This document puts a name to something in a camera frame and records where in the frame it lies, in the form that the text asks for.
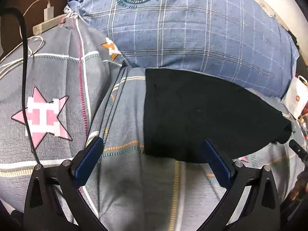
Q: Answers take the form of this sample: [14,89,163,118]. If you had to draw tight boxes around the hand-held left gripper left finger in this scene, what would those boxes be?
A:
[23,136,109,231]

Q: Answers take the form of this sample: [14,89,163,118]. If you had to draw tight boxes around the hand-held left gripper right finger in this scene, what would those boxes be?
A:
[203,138,282,231]

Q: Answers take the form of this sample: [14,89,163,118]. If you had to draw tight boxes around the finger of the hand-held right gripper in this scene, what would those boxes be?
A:
[289,140,308,166]

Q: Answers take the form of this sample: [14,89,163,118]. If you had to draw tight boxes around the black pants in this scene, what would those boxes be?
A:
[144,68,293,163]

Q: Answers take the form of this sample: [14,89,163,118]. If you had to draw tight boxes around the person's right hand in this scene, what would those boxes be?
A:
[290,171,308,201]

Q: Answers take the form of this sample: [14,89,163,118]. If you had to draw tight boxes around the white paper bag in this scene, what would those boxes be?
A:
[280,75,308,119]

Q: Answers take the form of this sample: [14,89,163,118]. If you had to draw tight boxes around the grey star-print bed sheet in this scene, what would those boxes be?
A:
[87,65,308,231]

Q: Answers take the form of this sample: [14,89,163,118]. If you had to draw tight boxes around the grey star-print pillow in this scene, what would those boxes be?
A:
[0,17,126,212]

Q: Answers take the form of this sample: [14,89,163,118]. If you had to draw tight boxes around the blue plaid pillow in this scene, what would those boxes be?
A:
[64,0,300,99]

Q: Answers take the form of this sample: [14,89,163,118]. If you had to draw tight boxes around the beige power strip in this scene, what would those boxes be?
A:
[32,14,66,35]

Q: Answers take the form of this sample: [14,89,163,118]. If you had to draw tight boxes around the white charger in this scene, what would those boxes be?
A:
[43,3,54,22]

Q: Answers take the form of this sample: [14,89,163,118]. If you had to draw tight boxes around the black braided cable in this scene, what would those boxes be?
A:
[0,7,41,166]

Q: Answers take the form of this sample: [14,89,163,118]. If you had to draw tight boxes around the white charging cable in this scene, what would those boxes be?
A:
[0,0,51,79]

